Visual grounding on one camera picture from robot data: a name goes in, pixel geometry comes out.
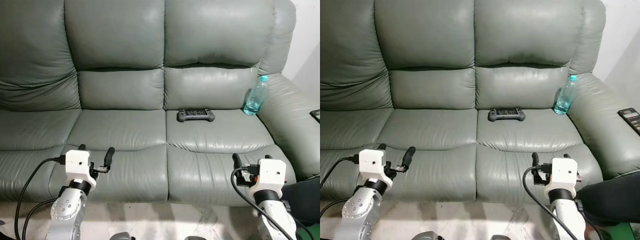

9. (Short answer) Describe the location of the grey-green leather sofa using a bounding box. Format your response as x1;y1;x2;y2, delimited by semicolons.
320;0;640;203
0;0;320;207

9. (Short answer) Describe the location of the black game controller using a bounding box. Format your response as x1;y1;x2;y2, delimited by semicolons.
488;107;526;122
176;108;216;123

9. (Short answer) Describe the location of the clear blue water bottle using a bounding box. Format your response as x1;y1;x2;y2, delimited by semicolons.
242;75;269;116
553;74;578;115

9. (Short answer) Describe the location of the black fabric bundle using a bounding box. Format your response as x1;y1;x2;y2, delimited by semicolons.
281;176;320;226
575;171;640;227

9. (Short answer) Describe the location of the green fabric piece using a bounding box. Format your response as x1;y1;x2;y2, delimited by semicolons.
295;222;320;240
595;222;640;240

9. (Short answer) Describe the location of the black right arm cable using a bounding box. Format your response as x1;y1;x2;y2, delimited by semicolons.
522;166;578;240
230;169;298;240

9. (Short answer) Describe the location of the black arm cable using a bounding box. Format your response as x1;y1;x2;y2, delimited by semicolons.
320;198;352;217
320;156;361;191
522;166;578;240
21;197;60;240
13;156;67;240
230;169;298;240

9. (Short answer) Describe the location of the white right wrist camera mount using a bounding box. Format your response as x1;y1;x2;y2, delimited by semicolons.
544;156;580;197
248;156;287;199

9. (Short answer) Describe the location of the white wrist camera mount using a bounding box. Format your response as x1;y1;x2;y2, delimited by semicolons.
544;156;580;197
248;156;287;199
358;148;393;185
65;149;98;187

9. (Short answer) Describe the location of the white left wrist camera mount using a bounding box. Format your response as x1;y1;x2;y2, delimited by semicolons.
358;148;393;185
65;149;98;187

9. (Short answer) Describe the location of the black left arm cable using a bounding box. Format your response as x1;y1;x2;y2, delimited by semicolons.
21;197;60;240
320;156;361;191
13;156;67;240
320;198;352;217

